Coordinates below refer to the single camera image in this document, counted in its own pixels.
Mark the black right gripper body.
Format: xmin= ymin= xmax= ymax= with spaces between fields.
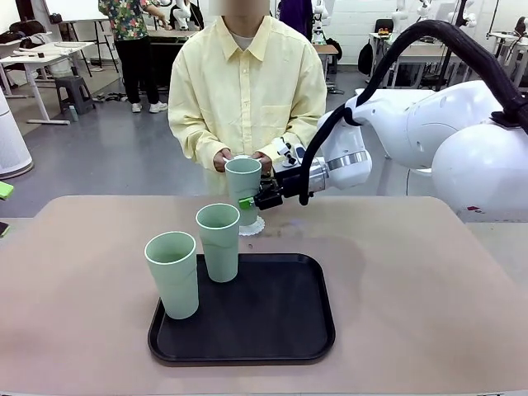
xmin=271 ymin=163 xmax=315 ymax=200

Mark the pale green plastic cup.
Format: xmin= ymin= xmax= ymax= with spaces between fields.
xmin=224 ymin=158 xmax=264 ymax=227
xmin=195 ymin=203 xmax=242 ymax=284
xmin=144 ymin=232 xmax=200 ymax=321

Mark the yellow-sleeved right forearm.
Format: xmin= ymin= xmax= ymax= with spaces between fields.
xmin=168 ymin=115 xmax=226 ymax=171

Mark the yellow-sleeved left forearm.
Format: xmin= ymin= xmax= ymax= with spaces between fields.
xmin=262 ymin=111 xmax=327 ymax=166

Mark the person's left hand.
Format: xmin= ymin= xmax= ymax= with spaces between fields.
xmin=251 ymin=151 xmax=275 ymax=177

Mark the person's right hand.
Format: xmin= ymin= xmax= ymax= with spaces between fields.
xmin=212 ymin=148 xmax=233 ymax=174

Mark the white perforated air purifier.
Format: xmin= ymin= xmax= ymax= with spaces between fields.
xmin=0 ymin=87 xmax=35 ymax=179

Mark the person in yellow shirt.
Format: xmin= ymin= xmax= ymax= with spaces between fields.
xmin=167 ymin=14 xmax=328 ymax=197

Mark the black plastic tray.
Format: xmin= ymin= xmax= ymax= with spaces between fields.
xmin=147 ymin=253 xmax=337 ymax=367

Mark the grey plastic stool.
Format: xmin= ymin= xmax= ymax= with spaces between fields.
xmin=54 ymin=75 xmax=97 ymax=116

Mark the small wooden table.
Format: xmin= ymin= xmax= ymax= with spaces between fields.
xmin=312 ymin=44 xmax=340 ymax=83

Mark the white desk with clutter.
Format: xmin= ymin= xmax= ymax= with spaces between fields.
xmin=0 ymin=40 xmax=98 ymax=125

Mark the black backpack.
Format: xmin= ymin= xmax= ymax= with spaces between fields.
xmin=356 ymin=40 xmax=375 ymax=78

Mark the person in purple top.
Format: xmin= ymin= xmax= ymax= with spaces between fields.
xmin=277 ymin=0 xmax=315 ymax=43

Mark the person in floral shirt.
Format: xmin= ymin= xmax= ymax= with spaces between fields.
xmin=97 ymin=0 xmax=169 ymax=115

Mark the grey lab desk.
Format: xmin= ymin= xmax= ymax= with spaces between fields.
xmin=368 ymin=31 xmax=488 ymax=90

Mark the whiteboard on easel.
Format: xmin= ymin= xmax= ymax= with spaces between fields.
xmin=43 ymin=0 xmax=121 ymax=80

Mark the black tripod stand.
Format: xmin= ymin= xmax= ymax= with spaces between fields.
xmin=435 ymin=0 xmax=470 ymax=91

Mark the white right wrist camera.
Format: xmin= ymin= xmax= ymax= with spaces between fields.
xmin=271 ymin=137 xmax=307 ymax=168

